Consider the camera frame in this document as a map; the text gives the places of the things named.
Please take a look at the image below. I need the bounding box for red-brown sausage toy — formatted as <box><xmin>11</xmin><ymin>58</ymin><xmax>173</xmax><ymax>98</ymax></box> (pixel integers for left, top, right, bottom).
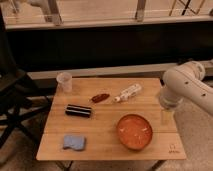
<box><xmin>91</xmin><ymin>93</ymin><xmax>109</xmax><ymax>103</ymax></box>

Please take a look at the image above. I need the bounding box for black office chair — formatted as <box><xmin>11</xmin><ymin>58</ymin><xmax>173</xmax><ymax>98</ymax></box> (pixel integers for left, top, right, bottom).
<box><xmin>0</xmin><ymin>9</ymin><xmax>51</xmax><ymax>149</ymax></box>

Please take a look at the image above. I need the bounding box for wooden folding table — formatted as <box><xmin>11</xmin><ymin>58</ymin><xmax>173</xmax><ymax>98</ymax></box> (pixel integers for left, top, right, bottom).
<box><xmin>37</xmin><ymin>78</ymin><xmax>186</xmax><ymax>161</ymax></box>

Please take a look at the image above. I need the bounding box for clear plastic cup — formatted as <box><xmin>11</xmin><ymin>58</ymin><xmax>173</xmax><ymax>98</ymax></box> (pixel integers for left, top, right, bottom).
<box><xmin>56</xmin><ymin>72</ymin><xmax>72</xmax><ymax>93</ymax></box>

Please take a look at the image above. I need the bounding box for white plastic bottle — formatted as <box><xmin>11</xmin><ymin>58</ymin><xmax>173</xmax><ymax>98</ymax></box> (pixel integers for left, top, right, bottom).
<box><xmin>114</xmin><ymin>84</ymin><xmax>142</xmax><ymax>102</ymax></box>

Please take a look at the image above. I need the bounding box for blue sponge cloth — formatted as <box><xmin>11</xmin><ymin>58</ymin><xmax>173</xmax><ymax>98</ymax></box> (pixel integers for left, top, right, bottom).
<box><xmin>63</xmin><ymin>135</ymin><xmax>86</xmax><ymax>151</ymax></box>

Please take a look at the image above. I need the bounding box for black whiteboard eraser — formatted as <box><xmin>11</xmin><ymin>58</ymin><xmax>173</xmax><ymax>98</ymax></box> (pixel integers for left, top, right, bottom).
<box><xmin>65</xmin><ymin>104</ymin><xmax>92</xmax><ymax>117</ymax></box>

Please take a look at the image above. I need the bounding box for orange bowl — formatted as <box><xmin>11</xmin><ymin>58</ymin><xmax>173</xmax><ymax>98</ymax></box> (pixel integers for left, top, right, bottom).
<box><xmin>116</xmin><ymin>114</ymin><xmax>153</xmax><ymax>150</ymax></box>

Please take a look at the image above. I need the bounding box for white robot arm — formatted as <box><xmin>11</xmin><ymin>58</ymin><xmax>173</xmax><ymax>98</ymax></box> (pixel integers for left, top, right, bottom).
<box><xmin>158</xmin><ymin>61</ymin><xmax>213</xmax><ymax>117</ymax></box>

